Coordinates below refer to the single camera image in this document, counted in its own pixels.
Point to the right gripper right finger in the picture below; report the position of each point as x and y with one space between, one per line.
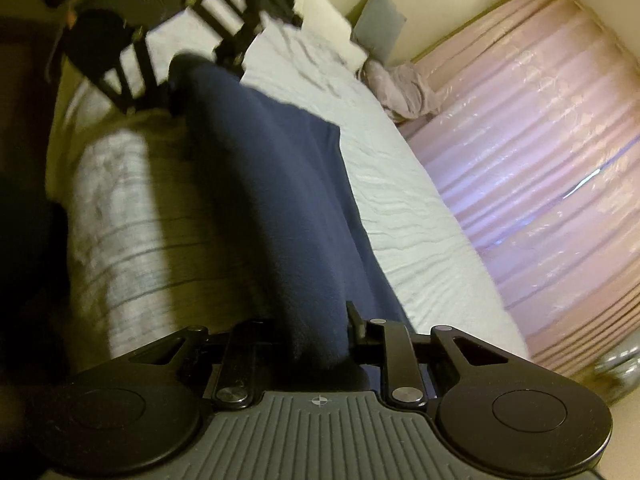
388 346

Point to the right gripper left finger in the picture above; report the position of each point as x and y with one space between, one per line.
233 357

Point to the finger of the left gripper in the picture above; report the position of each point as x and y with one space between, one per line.
231 51

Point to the navy blue garment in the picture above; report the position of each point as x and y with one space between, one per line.
279 187

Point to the white long bolster pillow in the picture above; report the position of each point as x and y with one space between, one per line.
324 21

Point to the grey square pillow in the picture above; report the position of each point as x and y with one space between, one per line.
378 27

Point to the grey striped bedspread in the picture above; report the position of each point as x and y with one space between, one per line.
147 255

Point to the pink crumpled blanket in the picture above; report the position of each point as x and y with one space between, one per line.
401 91

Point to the pink curtain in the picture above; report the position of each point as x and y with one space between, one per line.
534 146

